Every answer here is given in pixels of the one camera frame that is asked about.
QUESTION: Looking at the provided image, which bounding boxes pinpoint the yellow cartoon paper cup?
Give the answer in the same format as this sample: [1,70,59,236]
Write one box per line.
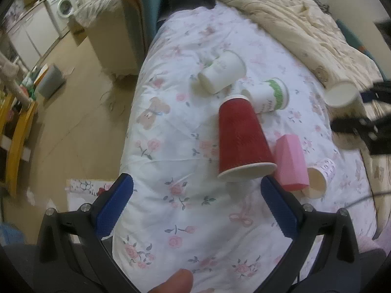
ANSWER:
[323,81,366,120]

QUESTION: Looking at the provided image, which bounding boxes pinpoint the kitty pattern paper cup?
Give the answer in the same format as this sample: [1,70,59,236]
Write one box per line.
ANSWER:
[302,158,335,199]

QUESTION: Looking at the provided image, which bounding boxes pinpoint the pink faceted plastic cup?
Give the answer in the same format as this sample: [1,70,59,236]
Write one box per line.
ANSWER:
[274,134,309,192]

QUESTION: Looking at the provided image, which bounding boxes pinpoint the green label paper cup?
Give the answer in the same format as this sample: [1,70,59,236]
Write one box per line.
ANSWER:
[241,78,290,114]

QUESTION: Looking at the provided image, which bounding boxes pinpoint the red ribbed paper cup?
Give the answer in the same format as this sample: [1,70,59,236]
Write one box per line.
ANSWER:
[218,94,277,182]

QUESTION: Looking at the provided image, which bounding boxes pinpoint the plain white paper cup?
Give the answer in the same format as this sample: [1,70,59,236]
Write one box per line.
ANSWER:
[198,50,247,94]

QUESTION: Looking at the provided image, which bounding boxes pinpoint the person's thumb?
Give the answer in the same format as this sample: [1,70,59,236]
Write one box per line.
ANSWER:
[148,269,194,293]

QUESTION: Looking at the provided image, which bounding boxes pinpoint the yellow bear pattern duvet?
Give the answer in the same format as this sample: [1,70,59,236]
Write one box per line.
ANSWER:
[220,0,382,91]

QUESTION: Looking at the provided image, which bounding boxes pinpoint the yellow wooden shelf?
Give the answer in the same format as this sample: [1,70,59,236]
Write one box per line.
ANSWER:
[5,101,38,198]

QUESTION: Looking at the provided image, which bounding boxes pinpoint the floral white bed sheet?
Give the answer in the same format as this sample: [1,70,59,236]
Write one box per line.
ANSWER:
[113,3,370,292]

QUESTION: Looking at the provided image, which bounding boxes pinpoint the grey trash bin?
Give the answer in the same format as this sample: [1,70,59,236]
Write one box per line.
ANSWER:
[36,65,65,99]

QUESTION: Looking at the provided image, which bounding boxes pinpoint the white kitchen cabinet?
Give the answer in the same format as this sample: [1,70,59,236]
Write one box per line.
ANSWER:
[7,3,60,70]

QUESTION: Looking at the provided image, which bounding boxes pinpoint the white washing machine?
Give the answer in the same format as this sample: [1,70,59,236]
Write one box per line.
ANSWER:
[44,0,80,38]

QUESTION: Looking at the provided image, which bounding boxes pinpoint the teal bed footboard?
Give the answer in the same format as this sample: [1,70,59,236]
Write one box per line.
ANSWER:
[121,0,161,72]

